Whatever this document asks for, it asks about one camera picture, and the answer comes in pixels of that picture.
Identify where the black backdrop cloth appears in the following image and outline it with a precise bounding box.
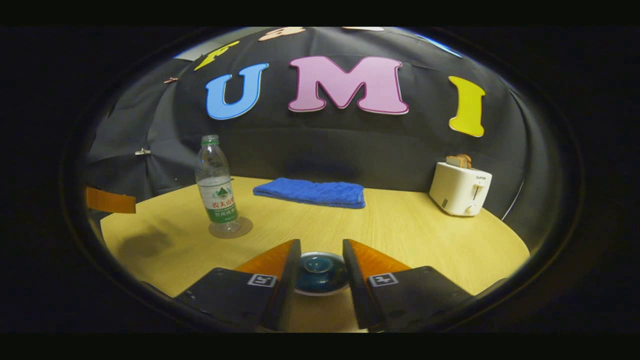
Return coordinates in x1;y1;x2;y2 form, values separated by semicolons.
82;27;566;241

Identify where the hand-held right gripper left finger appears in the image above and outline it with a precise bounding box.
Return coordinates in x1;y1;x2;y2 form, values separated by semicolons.
172;238;303;333

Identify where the clear plastic water bottle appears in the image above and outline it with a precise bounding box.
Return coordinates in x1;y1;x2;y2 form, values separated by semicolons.
194;134;242;235

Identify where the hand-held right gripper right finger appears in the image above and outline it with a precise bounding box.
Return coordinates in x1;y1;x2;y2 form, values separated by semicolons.
342;238;473;332

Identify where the round brown coaster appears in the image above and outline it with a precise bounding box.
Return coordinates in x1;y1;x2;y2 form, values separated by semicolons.
208;216;254;240

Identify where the white teacup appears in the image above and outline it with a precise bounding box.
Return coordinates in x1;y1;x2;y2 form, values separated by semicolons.
294;250;351;297

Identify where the blue folded towel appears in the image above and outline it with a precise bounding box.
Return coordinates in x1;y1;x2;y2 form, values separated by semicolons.
252;177;367;210

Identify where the white toaster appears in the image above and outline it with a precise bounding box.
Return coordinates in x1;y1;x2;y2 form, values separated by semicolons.
429;161;493;217

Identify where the white toaster power cable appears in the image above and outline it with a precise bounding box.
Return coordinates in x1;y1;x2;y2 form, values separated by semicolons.
501;180;525;221

